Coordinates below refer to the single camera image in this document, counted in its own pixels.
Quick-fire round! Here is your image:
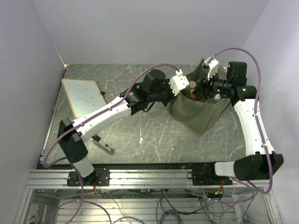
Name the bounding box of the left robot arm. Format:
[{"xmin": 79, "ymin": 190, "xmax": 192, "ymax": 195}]
[{"xmin": 57, "ymin": 69, "xmax": 175, "ymax": 185}]

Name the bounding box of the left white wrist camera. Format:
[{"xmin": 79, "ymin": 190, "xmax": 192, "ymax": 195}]
[{"xmin": 169, "ymin": 70, "xmax": 189, "ymax": 96}]

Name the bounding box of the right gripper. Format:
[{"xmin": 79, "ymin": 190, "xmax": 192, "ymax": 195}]
[{"xmin": 192, "ymin": 68, "xmax": 232, "ymax": 100}]

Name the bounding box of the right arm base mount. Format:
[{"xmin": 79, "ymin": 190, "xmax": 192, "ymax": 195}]
[{"xmin": 186, "ymin": 162, "xmax": 232, "ymax": 186}]

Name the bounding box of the green canvas bag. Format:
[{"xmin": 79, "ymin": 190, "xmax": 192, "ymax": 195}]
[{"xmin": 168, "ymin": 58, "xmax": 230, "ymax": 136}]

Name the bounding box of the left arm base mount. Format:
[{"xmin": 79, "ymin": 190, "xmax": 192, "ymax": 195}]
[{"xmin": 67, "ymin": 167, "xmax": 110, "ymax": 187}]

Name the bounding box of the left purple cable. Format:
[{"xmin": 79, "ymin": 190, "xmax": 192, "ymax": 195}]
[{"xmin": 42, "ymin": 63, "xmax": 183, "ymax": 224}]

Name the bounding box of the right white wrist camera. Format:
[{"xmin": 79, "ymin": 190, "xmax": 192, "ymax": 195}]
[{"xmin": 204, "ymin": 57, "xmax": 219, "ymax": 80}]

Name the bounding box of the yellow-framed whiteboard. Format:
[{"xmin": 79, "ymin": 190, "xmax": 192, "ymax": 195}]
[{"xmin": 61, "ymin": 78, "xmax": 107, "ymax": 119}]

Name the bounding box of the amber bottle white cap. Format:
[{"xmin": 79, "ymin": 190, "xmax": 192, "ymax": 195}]
[{"xmin": 214, "ymin": 94, "xmax": 221, "ymax": 101}]

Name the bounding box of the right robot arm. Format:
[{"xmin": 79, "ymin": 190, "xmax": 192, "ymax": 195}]
[{"xmin": 200, "ymin": 58, "xmax": 284, "ymax": 185}]

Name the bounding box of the green bottle beige cap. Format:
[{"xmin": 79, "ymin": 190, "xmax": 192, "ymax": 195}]
[{"xmin": 189, "ymin": 81, "xmax": 197, "ymax": 89}]

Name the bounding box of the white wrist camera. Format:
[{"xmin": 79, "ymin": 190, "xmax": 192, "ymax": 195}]
[
  {"xmin": 204, "ymin": 57, "xmax": 219, "ymax": 80},
  {"xmin": 169, "ymin": 70, "xmax": 189, "ymax": 96}
]

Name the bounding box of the aluminium rail frame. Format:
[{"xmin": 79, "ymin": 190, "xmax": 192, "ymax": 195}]
[{"xmin": 16, "ymin": 164, "xmax": 282, "ymax": 224}]

